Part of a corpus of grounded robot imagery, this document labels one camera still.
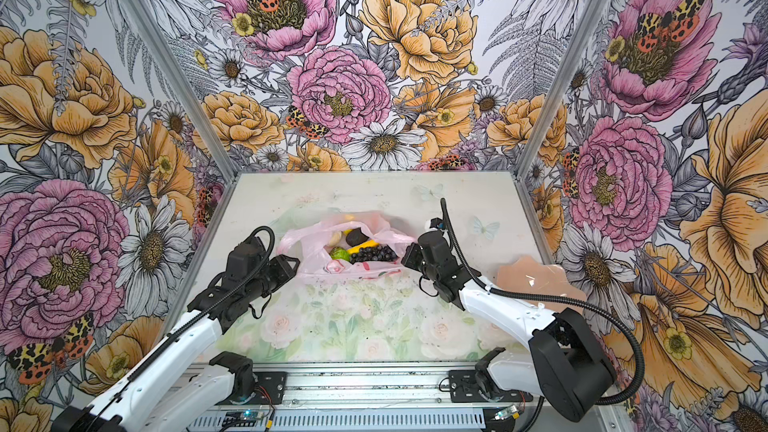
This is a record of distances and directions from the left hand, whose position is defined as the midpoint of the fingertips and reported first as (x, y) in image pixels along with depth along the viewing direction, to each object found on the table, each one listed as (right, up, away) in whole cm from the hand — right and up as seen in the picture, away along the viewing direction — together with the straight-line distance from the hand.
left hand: (295, 273), depth 83 cm
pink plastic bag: (+4, +9, -1) cm, 10 cm away
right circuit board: (+53, -30, -11) cm, 62 cm away
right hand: (+30, +4, +3) cm, 31 cm away
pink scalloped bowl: (+68, -3, +9) cm, 69 cm away
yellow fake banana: (+18, +5, +18) cm, 26 cm away
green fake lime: (+10, +4, +9) cm, 14 cm away
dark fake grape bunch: (+22, +4, +11) cm, 25 cm away
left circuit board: (-9, -31, -12) cm, 35 cm away
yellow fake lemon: (+8, +8, +16) cm, 20 cm away
